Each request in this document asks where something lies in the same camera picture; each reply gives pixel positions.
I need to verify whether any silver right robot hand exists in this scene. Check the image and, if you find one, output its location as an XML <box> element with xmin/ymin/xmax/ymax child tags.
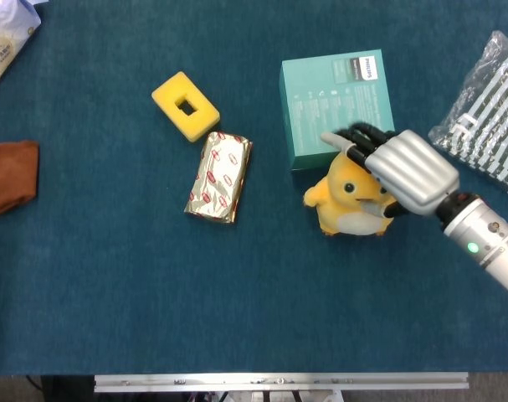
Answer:
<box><xmin>321</xmin><ymin>121</ymin><xmax>460</xmax><ymax>219</ymax></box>

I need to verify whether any yellow plush toy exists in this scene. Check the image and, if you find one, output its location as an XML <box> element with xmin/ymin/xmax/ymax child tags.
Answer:
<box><xmin>302</xmin><ymin>151</ymin><xmax>398</xmax><ymax>238</ymax></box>

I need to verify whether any striped cloth in plastic bag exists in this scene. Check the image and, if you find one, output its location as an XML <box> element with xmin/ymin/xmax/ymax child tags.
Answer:
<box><xmin>428</xmin><ymin>30</ymin><xmax>508</xmax><ymax>197</ymax></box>

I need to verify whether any teal cardboard box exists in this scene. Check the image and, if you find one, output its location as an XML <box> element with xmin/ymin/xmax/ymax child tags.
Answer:
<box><xmin>281</xmin><ymin>49</ymin><xmax>396</xmax><ymax>173</ymax></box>

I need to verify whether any gold foil wrapped package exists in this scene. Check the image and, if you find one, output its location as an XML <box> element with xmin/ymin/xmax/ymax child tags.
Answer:
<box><xmin>183</xmin><ymin>130</ymin><xmax>254</xmax><ymax>224</ymax></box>

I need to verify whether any yellow sponge with hole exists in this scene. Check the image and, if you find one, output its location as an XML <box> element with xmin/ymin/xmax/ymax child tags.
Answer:
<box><xmin>151</xmin><ymin>70</ymin><xmax>221</xmax><ymax>146</ymax></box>

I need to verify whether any blue table mat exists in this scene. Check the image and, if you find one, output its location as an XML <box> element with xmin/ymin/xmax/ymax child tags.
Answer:
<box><xmin>0</xmin><ymin>0</ymin><xmax>508</xmax><ymax>375</ymax></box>

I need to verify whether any brown folded cloth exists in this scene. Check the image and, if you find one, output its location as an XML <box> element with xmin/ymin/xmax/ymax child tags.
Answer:
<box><xmin>0</xmin><ymin>140</ymin><xmax>40</xmax><ymax>220</ymax></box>

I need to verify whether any white tissue pack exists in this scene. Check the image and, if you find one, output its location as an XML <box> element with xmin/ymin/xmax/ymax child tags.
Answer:
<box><xmin>0</xmin><ymin>0</ymin><xmax>43</xmax><ymax>98</ymax></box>

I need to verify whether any aluminium frame rail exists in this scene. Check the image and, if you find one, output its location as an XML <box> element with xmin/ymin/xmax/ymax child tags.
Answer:
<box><xmin>93</xmin><ymin>372</ymin><xmax>470</xmax><ymax>394</ymax></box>

